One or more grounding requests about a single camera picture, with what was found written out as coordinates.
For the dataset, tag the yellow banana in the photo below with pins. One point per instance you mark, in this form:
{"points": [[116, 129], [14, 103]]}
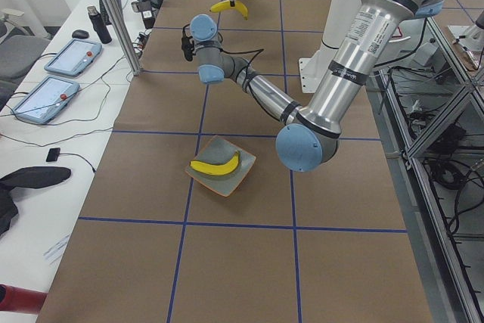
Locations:
{"points": [[227, 5], [217, 169]]}

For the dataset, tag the grey square plate orange rim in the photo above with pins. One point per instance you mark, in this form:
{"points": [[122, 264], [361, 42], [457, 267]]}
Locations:
{"points": [[218, 151]]}

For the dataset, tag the black water bottle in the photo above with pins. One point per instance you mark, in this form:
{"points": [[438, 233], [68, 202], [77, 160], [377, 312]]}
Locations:
{"points": [[98, 25]]}

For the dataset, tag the black computer mouse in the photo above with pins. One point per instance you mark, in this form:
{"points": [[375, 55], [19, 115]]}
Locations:
{"points": [[80, 34]]}

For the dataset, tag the upper blue teach pendant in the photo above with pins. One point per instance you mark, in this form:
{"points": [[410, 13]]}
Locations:
{"points": [[74, 58]]}

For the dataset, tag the blue teach pendant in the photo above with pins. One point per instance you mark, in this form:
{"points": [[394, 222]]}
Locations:
{"points": [[74, 58], [46, 100]]}

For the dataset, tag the lower blue teach pendant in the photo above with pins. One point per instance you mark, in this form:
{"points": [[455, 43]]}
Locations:
{"points": [[46, 100]]}

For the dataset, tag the grey office chair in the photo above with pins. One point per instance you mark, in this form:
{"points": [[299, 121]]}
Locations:
{"points": [[19, 52]]}

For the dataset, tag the small black device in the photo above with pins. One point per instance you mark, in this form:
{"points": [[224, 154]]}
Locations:
{"points": [[53, 155]]}

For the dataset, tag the black cloth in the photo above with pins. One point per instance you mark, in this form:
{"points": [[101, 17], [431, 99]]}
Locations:
{"points": [[32, 178]]}

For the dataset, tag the paper sheet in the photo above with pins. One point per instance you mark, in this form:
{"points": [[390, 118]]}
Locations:
{"points": [[56, 251]]}

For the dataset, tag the red cylinder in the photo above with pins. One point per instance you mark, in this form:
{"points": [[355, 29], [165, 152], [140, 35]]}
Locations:
{"points": [[20, 300]]}

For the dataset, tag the aluminium frame post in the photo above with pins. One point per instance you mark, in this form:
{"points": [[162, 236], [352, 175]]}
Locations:
{"points": [[122, 34]]}

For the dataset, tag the aluminium frame rack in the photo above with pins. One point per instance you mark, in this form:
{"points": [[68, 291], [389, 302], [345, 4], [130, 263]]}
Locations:
{"points": [[427, 98]]}

